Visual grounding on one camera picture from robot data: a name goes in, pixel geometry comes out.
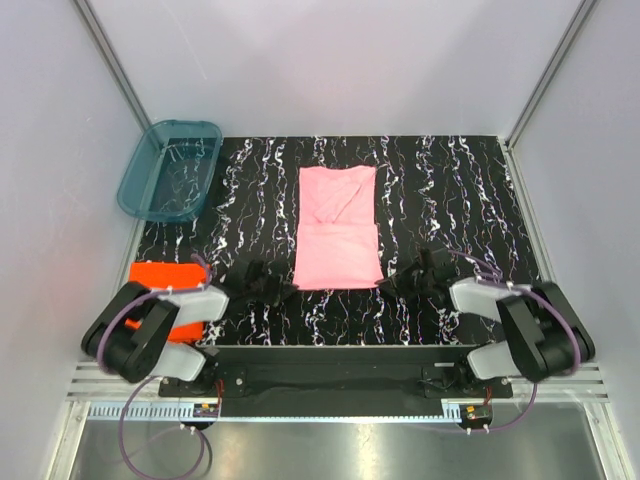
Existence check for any teal plastic bin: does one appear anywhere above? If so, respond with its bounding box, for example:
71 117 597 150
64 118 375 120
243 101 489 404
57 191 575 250
117 120 223 223

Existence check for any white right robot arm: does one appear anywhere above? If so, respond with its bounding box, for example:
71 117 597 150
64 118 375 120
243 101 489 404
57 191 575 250
377 248 596 397

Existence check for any white slotted cable duct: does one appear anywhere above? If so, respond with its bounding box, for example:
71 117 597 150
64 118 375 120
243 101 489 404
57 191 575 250
88 399 490 423

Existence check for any right aluminium frame post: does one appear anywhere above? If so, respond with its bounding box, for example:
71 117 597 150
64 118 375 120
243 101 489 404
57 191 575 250
504 0 599 151

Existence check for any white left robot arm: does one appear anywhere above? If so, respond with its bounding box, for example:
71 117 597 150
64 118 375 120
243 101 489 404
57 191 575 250
81 254 298 396

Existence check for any folded orange t shirt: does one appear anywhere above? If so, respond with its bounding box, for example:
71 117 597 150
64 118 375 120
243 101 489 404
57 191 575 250
124 260 211 346

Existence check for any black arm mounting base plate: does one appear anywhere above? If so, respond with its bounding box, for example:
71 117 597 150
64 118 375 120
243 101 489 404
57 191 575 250
97 343 576 419

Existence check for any aluminium rail crossbar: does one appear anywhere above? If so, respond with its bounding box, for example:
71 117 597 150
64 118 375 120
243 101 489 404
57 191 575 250
66 362 609 403

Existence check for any pink t shirt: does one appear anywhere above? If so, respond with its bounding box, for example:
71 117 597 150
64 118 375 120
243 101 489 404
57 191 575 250
293 165 383 291

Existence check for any aluminium frame post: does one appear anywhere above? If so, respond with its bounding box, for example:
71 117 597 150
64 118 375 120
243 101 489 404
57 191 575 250
71 0 151 130
504 0 599 151

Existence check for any left aluminium frame post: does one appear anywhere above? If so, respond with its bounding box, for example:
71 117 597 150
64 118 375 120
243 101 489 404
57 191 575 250
71 0 151 130

